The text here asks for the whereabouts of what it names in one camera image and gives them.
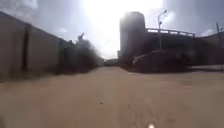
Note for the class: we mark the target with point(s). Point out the dark bushes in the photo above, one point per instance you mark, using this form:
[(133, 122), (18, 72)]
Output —
[(81, 55)]

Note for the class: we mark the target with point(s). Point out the sandy dirt road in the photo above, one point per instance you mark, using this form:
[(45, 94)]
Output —
[(110, 96)]

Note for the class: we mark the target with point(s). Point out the tall building with round tower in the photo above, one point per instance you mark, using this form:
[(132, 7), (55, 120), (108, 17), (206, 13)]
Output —
[(133, 36)]

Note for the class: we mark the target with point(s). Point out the dark parked car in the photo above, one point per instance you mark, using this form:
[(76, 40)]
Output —
[(156, 61)]

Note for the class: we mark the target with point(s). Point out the street lamp pole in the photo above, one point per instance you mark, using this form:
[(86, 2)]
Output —
[(160, 31)]

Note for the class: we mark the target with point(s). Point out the long grey wall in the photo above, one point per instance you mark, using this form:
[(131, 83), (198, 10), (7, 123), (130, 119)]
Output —
[(36, 50)]

